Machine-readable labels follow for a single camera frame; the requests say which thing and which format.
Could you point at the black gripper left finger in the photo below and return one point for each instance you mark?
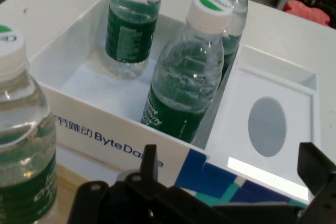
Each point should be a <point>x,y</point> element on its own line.
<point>149,163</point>

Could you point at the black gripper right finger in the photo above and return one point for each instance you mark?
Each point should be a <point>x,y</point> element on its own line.
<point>323,176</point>

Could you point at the clear green-label water bottle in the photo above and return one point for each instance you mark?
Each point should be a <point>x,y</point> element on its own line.
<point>183,90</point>
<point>131,32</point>
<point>236,11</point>
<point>23,129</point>

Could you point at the white acrylic organizer box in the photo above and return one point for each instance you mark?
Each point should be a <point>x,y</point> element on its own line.
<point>105,98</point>

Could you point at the blue and white tissue box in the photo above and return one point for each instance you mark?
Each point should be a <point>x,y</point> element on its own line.
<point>236,119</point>

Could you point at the red foam block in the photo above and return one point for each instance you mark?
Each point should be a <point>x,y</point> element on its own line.
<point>307,14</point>

